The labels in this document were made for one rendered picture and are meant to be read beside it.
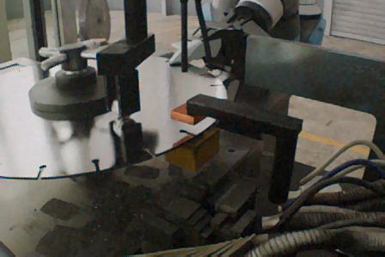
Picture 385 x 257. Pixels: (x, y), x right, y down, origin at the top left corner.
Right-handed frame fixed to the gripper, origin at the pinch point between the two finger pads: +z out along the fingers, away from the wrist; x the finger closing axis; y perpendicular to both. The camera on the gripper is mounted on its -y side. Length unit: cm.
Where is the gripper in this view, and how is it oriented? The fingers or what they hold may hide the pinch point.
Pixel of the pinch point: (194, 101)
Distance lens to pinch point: 51.0
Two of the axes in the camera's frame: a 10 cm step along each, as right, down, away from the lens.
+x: -3.9, -6.2, -6.9
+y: -7.0, -2.8, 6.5
